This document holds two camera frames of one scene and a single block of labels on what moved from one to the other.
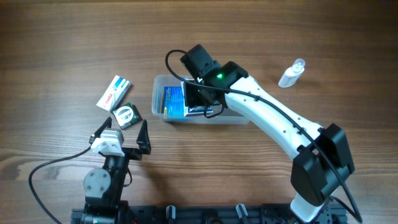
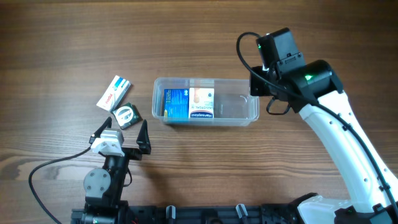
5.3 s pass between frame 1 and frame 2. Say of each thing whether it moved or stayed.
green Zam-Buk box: stayed
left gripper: stayed
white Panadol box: stayed
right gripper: moved
